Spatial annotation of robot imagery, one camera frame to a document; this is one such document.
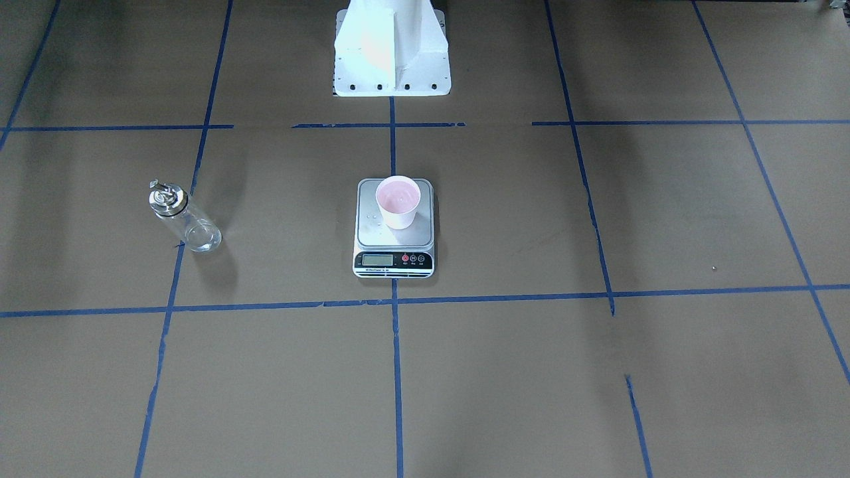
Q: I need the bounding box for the silver digital kitchen scale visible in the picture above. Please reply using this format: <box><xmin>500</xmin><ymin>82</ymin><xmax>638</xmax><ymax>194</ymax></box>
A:
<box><xmin>352</xmin><ymin>178</ymin><xmax>436</xmax><ymax>279</ymax></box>

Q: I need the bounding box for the clear glass sauce bottle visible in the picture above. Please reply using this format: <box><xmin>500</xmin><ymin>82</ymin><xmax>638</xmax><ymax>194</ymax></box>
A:
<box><xmin>148</xmin><ymin>179</ymin><xmax>222</xmax><ymax>253</ymax></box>

